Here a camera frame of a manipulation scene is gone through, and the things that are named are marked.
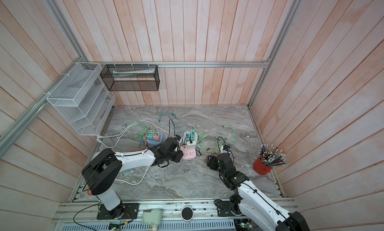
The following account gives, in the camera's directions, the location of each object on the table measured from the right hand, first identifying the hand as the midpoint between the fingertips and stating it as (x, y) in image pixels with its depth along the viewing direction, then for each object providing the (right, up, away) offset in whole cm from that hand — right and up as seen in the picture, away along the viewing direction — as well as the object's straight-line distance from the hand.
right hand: (212, 157), depth 86 cm
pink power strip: (-14, +3, +4) cm, 15 cm away
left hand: (-20, -1, +4) cm, 20 cm away
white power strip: (-13, +12, +7) cm, 19 cm away
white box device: (-31, -23, -18) cm, 42 cm away
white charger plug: (-12, +7, +3) cm, 14 cm away
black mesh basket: (-55, +52, +18) cm, 78 cm away
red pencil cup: (+25, -4, -7) cm, 27 cm away
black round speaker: (-15, -22, -18) cm, 32 cm away
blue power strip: (-36, +10, +9) cm, 39 cm away
